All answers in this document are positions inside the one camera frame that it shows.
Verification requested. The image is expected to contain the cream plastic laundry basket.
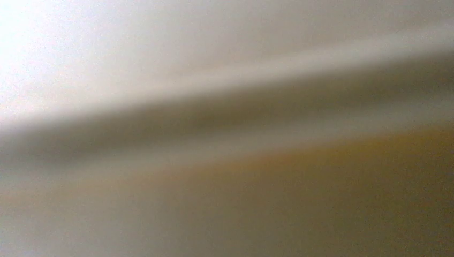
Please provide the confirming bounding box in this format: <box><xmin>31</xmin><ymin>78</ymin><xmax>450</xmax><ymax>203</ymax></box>
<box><xmin>1</xmin><ymin>20</ymin><xmax>453</xmax><ymax>256</ymax></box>

